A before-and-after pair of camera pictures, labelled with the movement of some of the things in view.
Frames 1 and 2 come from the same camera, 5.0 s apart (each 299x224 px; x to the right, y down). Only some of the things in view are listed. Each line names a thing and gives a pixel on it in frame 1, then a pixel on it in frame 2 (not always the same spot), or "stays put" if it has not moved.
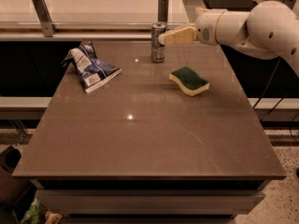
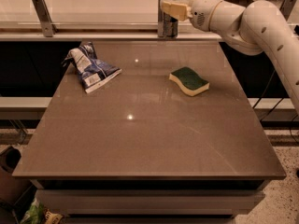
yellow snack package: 52,217 stays put
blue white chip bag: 92,70 stays put
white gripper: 206,28 → 202,12
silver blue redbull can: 158,49 → 170,24
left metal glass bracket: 44,16 stays put
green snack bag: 35,214 stays put
